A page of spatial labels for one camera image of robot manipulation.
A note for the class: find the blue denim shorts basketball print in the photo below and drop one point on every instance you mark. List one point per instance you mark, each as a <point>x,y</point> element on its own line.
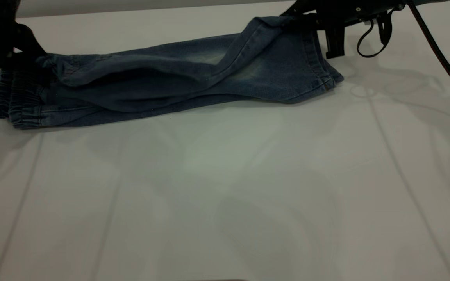
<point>162,78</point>

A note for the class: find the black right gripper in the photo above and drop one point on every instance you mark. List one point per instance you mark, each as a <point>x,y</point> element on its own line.
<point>350,9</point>

